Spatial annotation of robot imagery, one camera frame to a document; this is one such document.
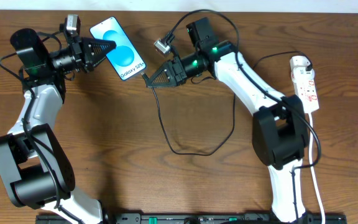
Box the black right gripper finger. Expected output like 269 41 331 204
146 81 178 88
146 60 177 83

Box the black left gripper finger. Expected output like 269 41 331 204
81 37 116 56
84 55 106 72

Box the blue Galaxy smartphone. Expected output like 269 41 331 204
89 17 147 81

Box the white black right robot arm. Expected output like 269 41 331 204
144 17 309 223

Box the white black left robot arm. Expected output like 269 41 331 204
0 28 116 223

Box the white USB charger adapter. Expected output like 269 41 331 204
290 55 315 83

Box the white power strip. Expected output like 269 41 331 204
288 55 320 114

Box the white power strip cord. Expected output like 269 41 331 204
307 112 326 224

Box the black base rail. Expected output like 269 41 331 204
35 212 347 224

